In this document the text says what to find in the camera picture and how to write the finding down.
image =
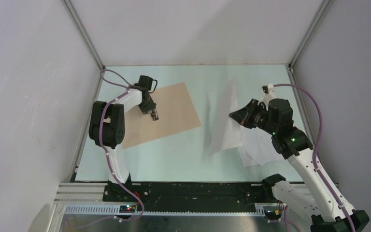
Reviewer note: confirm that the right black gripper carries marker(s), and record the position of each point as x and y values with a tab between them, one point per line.
243	116

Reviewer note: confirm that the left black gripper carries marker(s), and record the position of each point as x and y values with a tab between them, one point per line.
151	105

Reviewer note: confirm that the metal folder clip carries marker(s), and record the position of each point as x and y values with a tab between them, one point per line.
154	115

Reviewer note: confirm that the white paper sheet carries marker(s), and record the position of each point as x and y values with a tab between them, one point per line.
226	132

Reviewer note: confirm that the brown cardboard folder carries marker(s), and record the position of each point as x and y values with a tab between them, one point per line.
176	113

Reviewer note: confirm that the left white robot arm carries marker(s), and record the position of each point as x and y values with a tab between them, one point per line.
107	123

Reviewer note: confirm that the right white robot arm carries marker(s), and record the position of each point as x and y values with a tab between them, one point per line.
327	208

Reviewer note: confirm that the printed paper sheet stack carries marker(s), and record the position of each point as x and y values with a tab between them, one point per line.
256	148

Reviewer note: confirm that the right circuit board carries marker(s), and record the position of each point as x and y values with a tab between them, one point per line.
273	215

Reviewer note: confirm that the circuit board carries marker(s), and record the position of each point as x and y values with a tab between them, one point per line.
273	215
127	209

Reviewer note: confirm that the left circuit board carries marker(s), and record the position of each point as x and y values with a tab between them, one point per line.
127	209

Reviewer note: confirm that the left corner aluminium post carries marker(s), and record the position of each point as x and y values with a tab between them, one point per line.
76	20

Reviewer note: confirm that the corner aluminium post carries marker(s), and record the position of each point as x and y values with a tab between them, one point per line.
311	30
76	20

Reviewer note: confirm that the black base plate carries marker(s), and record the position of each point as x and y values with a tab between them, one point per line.
193	197

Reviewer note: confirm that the right corner aluminium post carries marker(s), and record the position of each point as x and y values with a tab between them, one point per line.
311	30

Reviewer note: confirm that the aluminium frame rail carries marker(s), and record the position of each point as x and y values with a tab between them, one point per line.
91	193

